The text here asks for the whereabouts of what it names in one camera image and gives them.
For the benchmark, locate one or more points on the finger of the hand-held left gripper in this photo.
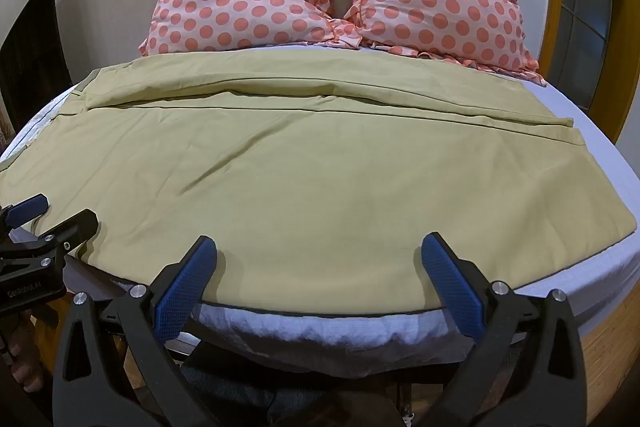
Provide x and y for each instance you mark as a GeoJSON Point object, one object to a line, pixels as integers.
{"type": "Point", "coordinates": [75, 227]}
{"type": "Point", "coordinates": [29, 209]}

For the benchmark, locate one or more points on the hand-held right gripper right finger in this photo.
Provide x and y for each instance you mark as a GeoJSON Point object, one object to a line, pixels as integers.
{"type": "Point", "coordinates": [450, 274]}

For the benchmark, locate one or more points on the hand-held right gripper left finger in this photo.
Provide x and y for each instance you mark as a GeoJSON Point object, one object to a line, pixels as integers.
{"type": "Point", "coordinates": [186, 279]}

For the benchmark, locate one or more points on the yellow-green bed sheet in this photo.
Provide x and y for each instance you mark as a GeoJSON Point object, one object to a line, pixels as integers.
{"type": "Point", "coordinates": [320, 177]}

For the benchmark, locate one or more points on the person's left hand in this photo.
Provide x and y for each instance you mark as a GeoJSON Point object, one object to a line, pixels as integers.
{"type": "Point", "coordinates": [21, 354]}

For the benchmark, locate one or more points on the bed with white sheet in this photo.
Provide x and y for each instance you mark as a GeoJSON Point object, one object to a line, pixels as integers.
{"type": "Point", "coordinates": [320, 332]}

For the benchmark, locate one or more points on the dark cabinet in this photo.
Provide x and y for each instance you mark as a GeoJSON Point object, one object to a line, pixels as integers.
{"type": "Point", "coordinates": [30, 52]}

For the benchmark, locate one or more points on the wooden bed frame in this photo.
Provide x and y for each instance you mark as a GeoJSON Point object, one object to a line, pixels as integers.
{"type": "Point", "coordinates": [612, 347]}

